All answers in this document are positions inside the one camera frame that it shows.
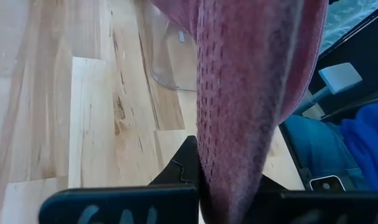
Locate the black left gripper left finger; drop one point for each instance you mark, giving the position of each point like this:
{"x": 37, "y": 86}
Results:
{"x": 120, "y": 205}

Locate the person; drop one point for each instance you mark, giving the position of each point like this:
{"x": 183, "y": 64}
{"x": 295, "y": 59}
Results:
{"x": 319, "y": 149}

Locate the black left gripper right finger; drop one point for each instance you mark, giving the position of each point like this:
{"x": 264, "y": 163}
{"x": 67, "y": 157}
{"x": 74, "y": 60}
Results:
{"x": 316, "y": 208}

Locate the clear plastic bin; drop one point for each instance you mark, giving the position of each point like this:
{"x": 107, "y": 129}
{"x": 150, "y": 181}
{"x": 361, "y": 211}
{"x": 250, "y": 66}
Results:
{"x": 176, "y": 71}

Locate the maroon baseball cap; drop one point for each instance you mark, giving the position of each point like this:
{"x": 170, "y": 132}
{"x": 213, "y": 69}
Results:
{"x": 244, "y": 93}

